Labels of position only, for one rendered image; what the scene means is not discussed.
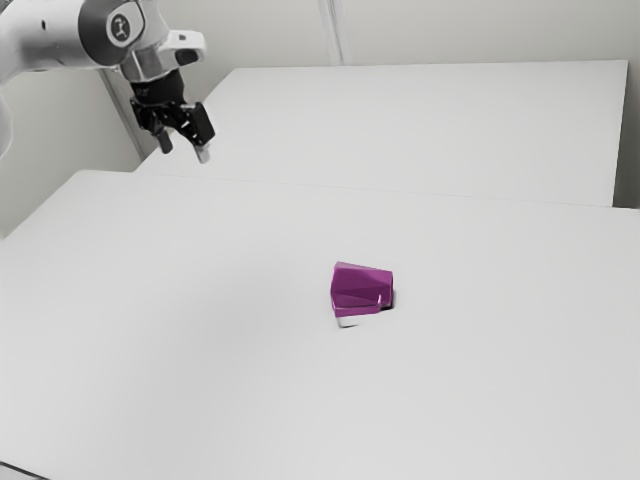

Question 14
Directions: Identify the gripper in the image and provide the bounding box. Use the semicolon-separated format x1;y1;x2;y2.
128;70;217;164

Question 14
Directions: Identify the purple faceted mug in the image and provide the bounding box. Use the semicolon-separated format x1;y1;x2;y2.
329;260;396;318

